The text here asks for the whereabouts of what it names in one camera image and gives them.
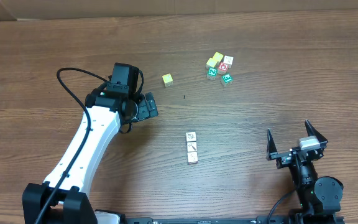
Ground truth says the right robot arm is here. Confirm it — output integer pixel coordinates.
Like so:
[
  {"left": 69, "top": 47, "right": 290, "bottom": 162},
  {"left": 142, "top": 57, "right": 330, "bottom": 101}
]
[{"left": 263, "top": 120, "right": 344, "bottom": 223}]

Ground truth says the white block pencil drawing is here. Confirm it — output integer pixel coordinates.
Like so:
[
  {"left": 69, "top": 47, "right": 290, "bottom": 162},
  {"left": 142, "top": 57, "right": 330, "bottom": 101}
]
[{"left": 187, "top": 141, "right": 197, "bottom": 152}]

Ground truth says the green Z block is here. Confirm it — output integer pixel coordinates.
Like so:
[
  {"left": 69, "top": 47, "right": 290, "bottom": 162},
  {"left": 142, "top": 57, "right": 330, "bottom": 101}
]
[{"left": 206, "top": 67, "right": 218, "bottom": 80}]

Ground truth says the white block in cluster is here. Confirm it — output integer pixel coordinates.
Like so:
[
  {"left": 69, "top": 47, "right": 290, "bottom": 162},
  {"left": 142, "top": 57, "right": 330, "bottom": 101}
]
[{"left": 223, "top": 55, "right": 234, "bottom": 68}]

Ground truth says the white block red drawing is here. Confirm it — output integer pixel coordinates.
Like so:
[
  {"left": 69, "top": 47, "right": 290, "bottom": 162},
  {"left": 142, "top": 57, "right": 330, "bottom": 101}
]
[{"left": 186, "top": 132, "right": 196, "bottom": 142}]

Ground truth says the green E block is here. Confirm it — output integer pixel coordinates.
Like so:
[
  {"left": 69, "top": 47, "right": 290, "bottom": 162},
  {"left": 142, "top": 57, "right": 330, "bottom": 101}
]
[{"left": 221, "top": 73, "right": 233, "bottom": 87}]

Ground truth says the yellow block front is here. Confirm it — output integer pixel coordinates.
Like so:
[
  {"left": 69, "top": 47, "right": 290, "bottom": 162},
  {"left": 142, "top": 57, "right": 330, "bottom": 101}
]
[{"left": 206, "top": 58, "right": 219, "bottom": 69}]

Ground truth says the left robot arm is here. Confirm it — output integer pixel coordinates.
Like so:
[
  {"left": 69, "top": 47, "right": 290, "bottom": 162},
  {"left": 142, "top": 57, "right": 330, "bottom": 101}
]
[{"left": 22, "top": 63, "right": 158, "bottom": 224}]

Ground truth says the lone yellow block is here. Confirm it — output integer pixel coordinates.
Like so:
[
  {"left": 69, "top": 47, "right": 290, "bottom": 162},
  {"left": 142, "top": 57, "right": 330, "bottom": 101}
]
[{"left": 162, "top": 73, "right": 173, "bottom": 87}]

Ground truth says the green V block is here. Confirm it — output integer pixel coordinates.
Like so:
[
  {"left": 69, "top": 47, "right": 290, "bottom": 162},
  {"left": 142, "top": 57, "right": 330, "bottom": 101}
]
[{"left": 187, "top": 152, "right": 198, "bottom": 164}]

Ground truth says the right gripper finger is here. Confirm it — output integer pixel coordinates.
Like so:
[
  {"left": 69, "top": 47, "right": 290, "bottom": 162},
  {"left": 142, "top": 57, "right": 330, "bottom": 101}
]
[
  {"left": 266, "top": 129, "right": 278, "bottom": 161},
  {"left": 305, "top": 119, "right": 328, "bottom": 145}
]

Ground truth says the yellow block rear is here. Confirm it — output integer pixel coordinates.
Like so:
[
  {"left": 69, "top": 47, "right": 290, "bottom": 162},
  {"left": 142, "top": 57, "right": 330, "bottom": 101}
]
[{"left": 213, "top": 52, "right": 224, "bottom": 63}]

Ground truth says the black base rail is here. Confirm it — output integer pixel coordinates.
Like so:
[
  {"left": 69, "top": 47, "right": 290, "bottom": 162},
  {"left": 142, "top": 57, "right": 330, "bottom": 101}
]
[{"left": 119, "top": 216, "right": 345, "bottom": 224}]

